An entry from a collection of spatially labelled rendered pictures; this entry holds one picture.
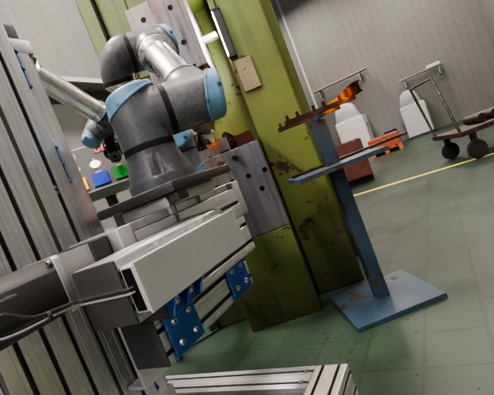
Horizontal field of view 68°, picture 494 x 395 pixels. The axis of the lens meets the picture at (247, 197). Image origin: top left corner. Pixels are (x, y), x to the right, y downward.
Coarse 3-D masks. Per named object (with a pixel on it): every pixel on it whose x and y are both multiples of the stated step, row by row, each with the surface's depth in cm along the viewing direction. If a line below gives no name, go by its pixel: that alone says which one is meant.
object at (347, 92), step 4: (352, 84) 142; (356, 84) 140; (348, 88) 147; (352, 88) 144; (356, 88) 141; (344, 92) 149; (348, 92) 148; (352, 92) 146; (356, 92) 141; (344, 96) 152; (348, 96) 149; (332, 100) 166; (336, 100) 162
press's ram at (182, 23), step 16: (160, 0) 182; (176, 0) 181; (128, 16) 184; (144, 16) 183; (160, 16) 182; (176, 16) 182; (192, 16) 194; (176, 32) 182; (192, 32) 182; (192, 48) 183; (208, 48) 217; (192, 64) 183; (208, 64) 185
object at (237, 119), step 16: (208, 16) 227; (208, 32) 228; (224, 48) 228; (224, 64) 229; (224, 80) 230; (240, 96) 230; (240, 112) 231; (208, 128) 234; (224, 128) 233; (240, 128) 232
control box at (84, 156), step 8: (72, 152) 180; (80, 152) 180; (88, 152) 181; (96, 152) 181; (80, 160) 178; (88, 160) 178; (104, 160) 179; (80, 168) 175; (88, 168) 176; (96, 168) 176; (104, 168) 177; (88, 176) 173; (112, 176) 174; (128, 176) 175; (112, 184) 172; (120, 184) 175; (128, 184) 178; (88, 192) 169; (96, 192) 171; (104, 192) 174; (112, 192) 177; (96, 200) 176
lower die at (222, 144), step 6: (222, 138) 186; (228, 138) 193; (216, 144) 186; (222, 144) 186; (228, 144) 186; (204, 150) 187; (210, 150) 187; (216, 150) 187; (222, 150) 186; (204, 156) 188
